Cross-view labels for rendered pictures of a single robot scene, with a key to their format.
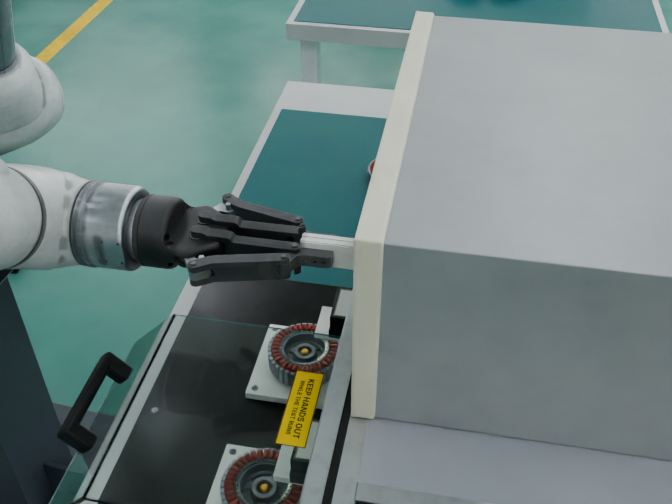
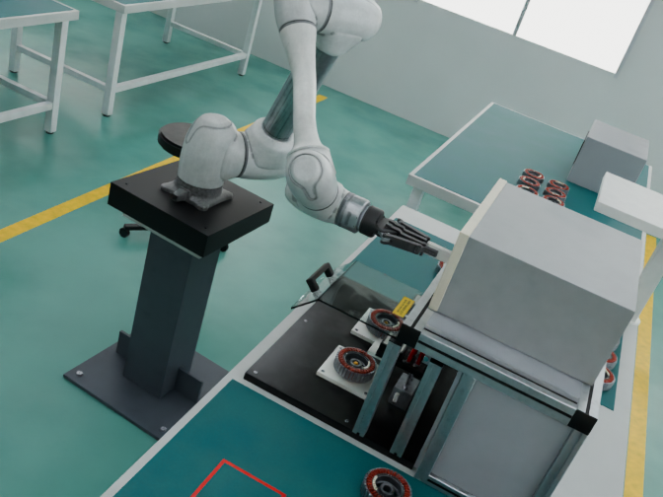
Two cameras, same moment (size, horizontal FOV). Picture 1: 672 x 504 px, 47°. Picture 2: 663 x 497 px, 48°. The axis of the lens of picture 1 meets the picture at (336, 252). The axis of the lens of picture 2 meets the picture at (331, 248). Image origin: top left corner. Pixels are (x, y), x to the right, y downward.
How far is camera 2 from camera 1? 1.08 m
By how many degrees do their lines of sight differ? 12
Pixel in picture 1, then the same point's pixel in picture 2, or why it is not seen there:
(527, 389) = (498, 313)
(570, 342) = (519, 295)
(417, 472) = (448, 329)
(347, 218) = (418, 282)
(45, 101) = not seen: hidden behind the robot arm
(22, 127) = (275, 170)
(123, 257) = (355, 224)
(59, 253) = (331, 213)
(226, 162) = (326, 250)
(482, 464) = (473, 336)
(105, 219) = (355, 206)
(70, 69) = not seen: hidden behind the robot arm
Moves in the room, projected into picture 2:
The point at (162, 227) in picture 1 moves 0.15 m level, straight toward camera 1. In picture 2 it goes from (376, 217) to (382, 248)
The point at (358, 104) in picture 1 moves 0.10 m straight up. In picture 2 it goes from (440, 232) to (449, 210)
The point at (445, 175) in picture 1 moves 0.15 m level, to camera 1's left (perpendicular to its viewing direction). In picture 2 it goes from (494, 229) to (431, 205)
